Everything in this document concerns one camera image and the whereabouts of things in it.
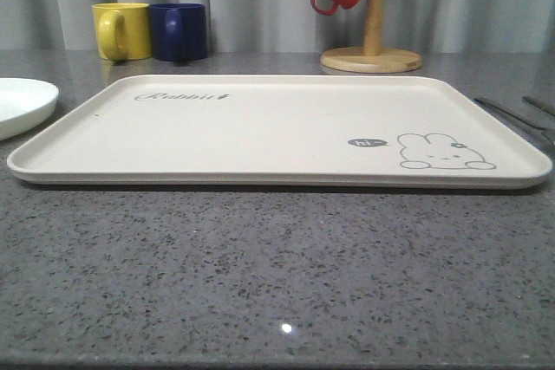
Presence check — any white round plate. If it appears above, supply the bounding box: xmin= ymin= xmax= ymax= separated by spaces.
xmin=1 ymin=78 xmax=59 ymax=140

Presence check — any silver metal fork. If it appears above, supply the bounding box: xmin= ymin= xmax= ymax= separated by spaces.
xmin=473 ymin=97 xmax=554 ymax=153

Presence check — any cream rabbit serving tray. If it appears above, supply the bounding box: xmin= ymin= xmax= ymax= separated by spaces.
xmin=7 ymin=75 xmax=553 ymax=189

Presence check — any wooden mug tree stand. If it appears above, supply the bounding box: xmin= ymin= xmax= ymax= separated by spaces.
xmin=320 ymin=0 xmax=422 ymax=74

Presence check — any dark blue mug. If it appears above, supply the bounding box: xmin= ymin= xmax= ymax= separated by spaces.
xmin=147 ymin=3 xmax=208 ymax=62

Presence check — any yellow mug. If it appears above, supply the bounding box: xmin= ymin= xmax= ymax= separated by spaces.
xmin=92 ymin=3 xmax=153 ymax=62

